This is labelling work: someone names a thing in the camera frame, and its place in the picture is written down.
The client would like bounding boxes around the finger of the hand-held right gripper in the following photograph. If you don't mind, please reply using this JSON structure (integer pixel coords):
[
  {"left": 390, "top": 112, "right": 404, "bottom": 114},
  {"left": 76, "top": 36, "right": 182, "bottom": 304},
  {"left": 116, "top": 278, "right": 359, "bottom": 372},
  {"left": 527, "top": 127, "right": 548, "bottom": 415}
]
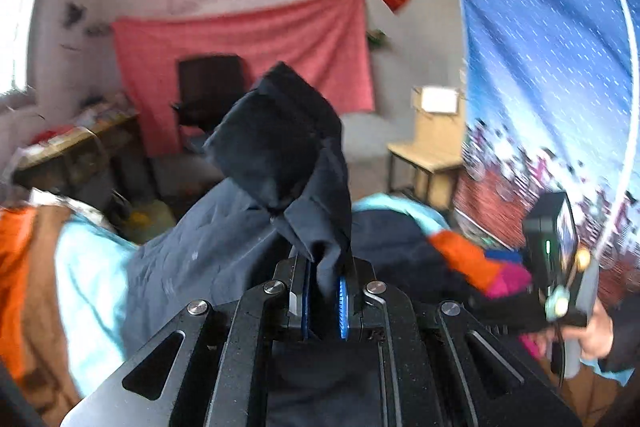
[{"left": 470, "top": 289, "right": 551, "bottom": 337}]

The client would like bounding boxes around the blue printed hanging cloth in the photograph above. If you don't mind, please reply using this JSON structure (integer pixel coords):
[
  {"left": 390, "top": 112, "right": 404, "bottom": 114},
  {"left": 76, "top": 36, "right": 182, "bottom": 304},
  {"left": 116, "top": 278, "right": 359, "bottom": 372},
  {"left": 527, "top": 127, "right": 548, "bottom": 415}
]
[{"left": 444, "top": 0, "right": 640, "bottom": 308}]

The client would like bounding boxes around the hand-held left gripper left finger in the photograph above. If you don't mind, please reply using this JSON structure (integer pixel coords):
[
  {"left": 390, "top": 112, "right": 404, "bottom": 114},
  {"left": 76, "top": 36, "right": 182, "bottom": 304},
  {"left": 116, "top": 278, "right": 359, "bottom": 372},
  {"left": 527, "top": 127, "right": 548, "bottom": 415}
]
[{"left": 60, "top": 254, "right": 313, "bottom": 427}]

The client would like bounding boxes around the red wall cloth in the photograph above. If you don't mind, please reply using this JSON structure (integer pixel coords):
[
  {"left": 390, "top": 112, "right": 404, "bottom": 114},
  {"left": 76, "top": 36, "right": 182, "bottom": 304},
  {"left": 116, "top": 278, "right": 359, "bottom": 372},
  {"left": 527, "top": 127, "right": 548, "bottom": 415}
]
[{"left": 112, "top": 0, "right": 377, "bottom": 158}]

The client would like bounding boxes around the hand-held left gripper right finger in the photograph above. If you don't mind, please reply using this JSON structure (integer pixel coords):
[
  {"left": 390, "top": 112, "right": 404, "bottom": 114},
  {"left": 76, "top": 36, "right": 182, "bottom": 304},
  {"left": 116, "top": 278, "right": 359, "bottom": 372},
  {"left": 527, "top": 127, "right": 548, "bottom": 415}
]
[{"left": 336, "top": 257, "right": 583, "bottom": 427}]

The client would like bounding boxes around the black office chair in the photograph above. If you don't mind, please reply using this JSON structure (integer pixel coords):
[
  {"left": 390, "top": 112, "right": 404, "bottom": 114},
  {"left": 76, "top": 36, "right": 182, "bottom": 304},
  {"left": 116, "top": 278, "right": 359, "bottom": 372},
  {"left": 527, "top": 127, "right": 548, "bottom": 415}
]
[{"left": 171, "top": 53, "right": 249, "bottom": 154}]

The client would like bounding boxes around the navy blue jacket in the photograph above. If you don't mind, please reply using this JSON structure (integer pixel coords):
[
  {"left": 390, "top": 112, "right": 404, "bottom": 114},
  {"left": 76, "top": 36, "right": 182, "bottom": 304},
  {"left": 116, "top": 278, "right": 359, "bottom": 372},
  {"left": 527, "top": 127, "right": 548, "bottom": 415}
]
[{"left": 120, "top": 62, "right": 453, "bottom": 427}]

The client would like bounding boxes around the yellow green container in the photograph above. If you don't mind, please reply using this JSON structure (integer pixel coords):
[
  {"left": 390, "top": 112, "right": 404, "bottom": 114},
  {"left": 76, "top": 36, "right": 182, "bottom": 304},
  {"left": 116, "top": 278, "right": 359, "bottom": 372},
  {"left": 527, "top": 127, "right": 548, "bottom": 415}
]
[{"left": 121, "top": 198, "right": 177, "bottom": 244}]

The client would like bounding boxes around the orange pink garment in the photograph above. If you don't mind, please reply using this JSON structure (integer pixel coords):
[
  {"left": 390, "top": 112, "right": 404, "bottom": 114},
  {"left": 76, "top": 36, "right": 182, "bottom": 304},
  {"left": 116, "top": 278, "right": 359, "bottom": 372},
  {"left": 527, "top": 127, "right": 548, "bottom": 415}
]
[{"left": 431, "top": 229, "right": 551, "bottom": 360}]

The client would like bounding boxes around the green wall decoration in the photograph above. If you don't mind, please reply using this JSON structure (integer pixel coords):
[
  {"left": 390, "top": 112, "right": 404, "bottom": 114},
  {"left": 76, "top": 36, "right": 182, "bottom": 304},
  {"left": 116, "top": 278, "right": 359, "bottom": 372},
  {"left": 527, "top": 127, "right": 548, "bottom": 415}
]
[{"left": 366, "top": 28, "right": 390, "bottom": 52}]

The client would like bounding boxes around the person's right forearm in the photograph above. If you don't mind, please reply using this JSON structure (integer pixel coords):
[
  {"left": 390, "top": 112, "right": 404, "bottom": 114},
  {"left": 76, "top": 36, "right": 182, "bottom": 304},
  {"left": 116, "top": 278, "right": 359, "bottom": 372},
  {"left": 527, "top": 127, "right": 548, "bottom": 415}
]
[{"left": 597, "top": 299, "right": 640, "bottom": 374}]

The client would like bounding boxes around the cluttered wooden desk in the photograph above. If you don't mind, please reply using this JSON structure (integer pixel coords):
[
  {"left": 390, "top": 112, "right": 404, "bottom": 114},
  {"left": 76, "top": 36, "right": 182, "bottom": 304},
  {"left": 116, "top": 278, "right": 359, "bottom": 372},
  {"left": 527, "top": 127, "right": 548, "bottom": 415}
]
[{"left": 10, "top": 97, "right": 153, "bottom": 210}]

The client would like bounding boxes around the orange brown blue striped blanket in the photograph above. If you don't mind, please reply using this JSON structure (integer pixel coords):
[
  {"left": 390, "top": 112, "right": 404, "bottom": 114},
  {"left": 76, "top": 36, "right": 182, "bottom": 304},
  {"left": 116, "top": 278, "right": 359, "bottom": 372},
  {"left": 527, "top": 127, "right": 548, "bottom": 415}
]
[{"left": 0, "top": 194, "right": 453, "bottom": 427}]

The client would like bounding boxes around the wooden chair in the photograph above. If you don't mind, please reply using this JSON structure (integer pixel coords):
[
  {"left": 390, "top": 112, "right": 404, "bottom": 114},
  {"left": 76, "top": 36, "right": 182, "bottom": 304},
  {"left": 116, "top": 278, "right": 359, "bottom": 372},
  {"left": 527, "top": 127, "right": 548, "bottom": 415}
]
[{"left": 387, "top": 84, "right": 469, "bottom": 214}]

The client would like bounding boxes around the person's right hand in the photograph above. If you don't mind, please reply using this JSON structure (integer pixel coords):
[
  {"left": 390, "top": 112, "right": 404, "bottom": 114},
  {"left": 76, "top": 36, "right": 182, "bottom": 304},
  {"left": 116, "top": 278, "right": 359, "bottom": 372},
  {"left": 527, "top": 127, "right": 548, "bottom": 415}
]
[{"left": 577, "top": 304, "right": 615, "bottom": 359}]

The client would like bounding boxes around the white box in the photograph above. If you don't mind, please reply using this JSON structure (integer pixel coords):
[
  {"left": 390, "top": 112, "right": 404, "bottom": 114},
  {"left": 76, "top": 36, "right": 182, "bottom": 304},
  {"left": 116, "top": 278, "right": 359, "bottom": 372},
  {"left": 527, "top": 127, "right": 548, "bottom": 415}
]
[{"left": 419, "top": 87, "right": 461, "bottom": 116}]

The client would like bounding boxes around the window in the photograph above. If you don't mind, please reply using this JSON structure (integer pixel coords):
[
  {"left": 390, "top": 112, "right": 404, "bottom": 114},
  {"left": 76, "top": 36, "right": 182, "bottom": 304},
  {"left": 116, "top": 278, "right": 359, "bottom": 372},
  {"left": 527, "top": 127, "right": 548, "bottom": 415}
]
[{"left": 0, "top": 0, "right": 57, "bottom": 96}]

